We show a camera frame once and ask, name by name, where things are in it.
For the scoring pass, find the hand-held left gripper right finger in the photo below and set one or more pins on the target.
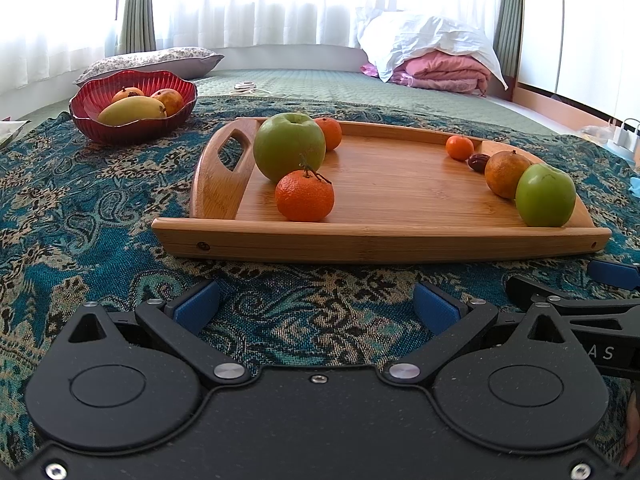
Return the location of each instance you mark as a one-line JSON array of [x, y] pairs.
[[436, 308]]

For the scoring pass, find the yellow mango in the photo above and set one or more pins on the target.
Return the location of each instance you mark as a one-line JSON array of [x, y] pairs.
[[130, 110]]

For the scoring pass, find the wooden serving tray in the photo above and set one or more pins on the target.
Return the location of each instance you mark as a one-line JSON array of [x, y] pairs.
[[390, 200]]

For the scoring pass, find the clear plastic bag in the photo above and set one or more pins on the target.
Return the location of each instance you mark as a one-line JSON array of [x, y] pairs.
[[597, 133]]

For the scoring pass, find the red-orange round fruit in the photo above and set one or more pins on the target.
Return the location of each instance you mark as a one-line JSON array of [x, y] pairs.
[[170, 100]]

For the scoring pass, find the light blue cloth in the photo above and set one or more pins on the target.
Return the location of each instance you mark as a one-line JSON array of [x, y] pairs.
[[636, 190]]

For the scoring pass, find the dark red date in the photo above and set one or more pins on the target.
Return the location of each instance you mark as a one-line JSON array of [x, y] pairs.
[[477, 163]]

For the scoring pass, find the orange tangerine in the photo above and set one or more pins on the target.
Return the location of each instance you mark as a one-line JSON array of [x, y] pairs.
[[332, 134]]

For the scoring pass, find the small green apple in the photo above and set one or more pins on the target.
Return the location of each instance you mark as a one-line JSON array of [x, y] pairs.
[[545, 197]]

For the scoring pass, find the small tangerine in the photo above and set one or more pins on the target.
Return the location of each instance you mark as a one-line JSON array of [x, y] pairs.
[[459, 147]]

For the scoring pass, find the floral pillow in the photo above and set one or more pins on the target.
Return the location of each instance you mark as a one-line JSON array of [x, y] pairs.
[[160, 57]]

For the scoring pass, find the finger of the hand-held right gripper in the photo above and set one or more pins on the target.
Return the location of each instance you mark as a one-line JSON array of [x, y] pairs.
[[617, 274], [600, 307]]

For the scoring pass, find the folded pink blanket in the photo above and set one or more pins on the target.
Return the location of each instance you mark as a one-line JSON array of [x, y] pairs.
[[440, 72]]

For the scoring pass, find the large green apple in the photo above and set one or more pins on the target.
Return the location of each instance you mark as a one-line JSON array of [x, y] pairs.
[[287, 147]]

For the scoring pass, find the small orange-yellow fruit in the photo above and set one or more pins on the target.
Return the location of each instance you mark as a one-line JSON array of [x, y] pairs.
[[127, 94]]

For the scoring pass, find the white charger block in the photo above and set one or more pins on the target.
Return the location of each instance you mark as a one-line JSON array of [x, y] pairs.
[[627, 132]]

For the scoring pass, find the green quilted bed cover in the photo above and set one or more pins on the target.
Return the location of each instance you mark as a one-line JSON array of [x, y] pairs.
[[325, 85]]

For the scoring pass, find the red glass bowl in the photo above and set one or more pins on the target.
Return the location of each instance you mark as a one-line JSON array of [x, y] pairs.
[[125, 132]]

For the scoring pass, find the brownish orange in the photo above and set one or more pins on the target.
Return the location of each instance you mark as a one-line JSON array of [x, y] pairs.
[[502, 175]]

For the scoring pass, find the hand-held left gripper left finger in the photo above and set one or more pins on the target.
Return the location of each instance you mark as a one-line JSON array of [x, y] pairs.
[[196, 306]]

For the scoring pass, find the white plastic bag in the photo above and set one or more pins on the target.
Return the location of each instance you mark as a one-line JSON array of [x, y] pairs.
[[12, 132]]

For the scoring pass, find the teal paisley blanket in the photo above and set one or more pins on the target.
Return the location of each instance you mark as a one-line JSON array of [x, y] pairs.
[[75, 210]]

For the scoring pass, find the white and pink bedding pile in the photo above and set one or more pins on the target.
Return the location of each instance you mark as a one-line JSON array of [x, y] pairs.
[[425, 35]]

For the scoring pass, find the green curtain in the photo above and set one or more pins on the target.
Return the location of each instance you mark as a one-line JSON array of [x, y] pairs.
[[137, 10], [510, 20]]

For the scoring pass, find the white wardrobe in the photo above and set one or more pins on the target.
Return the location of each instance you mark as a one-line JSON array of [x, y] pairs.
[[575, 25]]

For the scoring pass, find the tangerine with stem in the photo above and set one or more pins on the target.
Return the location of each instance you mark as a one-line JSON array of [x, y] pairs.
[[304, 197]]

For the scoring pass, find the white sheer curtain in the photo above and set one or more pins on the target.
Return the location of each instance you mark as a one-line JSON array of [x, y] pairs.
[[275, 5]]

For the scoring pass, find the person's right hand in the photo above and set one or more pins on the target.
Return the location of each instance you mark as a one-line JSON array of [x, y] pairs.
[[632, 430]]

